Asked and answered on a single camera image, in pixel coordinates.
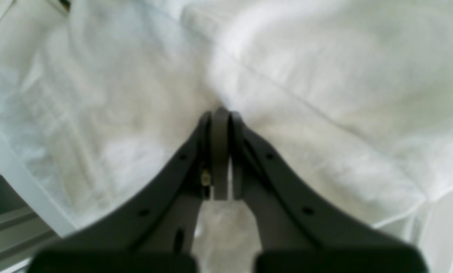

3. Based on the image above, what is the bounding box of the white printed T-shirt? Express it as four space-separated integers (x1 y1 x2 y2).
0 0 453 273

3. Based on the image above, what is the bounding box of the grey aluminium frame rail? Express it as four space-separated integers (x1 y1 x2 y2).
0 175 60 273

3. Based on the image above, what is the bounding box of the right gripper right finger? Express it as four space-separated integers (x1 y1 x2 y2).
212 108 428 273

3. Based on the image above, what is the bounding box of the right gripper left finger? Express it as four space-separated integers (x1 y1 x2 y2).
27 112 212 273

